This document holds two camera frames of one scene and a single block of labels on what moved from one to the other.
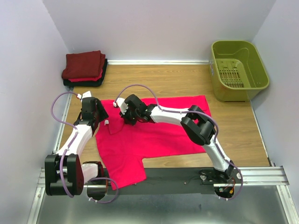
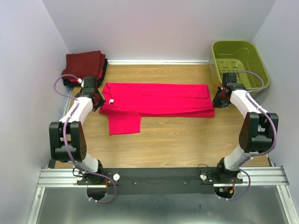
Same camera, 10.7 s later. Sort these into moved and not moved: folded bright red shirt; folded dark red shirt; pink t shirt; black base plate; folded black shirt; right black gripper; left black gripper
Moved: right black gripper; pink t shirt; left black gripper
Not moved: black base plate; folded dark red shirt; folded bright red shirt; folded black shirt
